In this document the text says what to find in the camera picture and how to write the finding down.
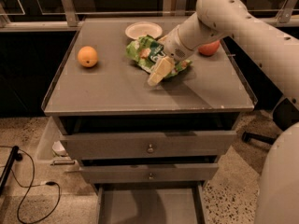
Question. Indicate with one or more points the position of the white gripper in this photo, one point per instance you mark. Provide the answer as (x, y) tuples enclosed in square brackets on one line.
[(173, 47)]

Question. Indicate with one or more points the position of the green rice chip bag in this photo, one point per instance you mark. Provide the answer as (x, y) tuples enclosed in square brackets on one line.
[(146, 51)]

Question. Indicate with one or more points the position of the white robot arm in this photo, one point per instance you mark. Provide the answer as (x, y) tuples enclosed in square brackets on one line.
[(278, 55)]

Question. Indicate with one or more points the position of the grey drawer cabinet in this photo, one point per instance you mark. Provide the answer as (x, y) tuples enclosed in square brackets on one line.
[(114, 97)]

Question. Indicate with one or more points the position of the top grey drawer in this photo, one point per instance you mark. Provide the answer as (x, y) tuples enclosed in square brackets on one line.
[(99, 146)]

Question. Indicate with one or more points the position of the grey drawer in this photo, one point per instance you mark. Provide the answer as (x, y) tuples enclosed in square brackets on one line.
[(99, 146), (153, 204), (149, 173)]

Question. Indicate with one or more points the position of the middle grey drawer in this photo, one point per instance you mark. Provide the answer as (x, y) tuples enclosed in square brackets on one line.
[(149, 173)]

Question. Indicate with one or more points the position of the bottom grey drawer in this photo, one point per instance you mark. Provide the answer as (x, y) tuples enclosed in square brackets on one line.
[(153, 204)]

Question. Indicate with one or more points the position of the red apple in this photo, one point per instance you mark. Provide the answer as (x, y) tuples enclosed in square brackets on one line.
[(209, 49)]

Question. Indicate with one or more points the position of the white paper bowl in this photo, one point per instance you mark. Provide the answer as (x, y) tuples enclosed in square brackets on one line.
[(143, 28)]

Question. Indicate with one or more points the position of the orange fruit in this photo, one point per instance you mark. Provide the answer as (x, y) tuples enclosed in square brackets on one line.
[(87, 56)]

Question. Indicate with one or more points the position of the clear plastic bin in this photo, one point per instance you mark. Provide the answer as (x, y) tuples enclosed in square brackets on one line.
[(45, 153)]

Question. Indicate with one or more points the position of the black stand leg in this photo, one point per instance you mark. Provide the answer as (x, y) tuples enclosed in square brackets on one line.
[(10, 160)]

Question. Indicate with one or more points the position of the metal railing post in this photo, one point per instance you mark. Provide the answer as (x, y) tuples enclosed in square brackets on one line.
[(70, 13)]

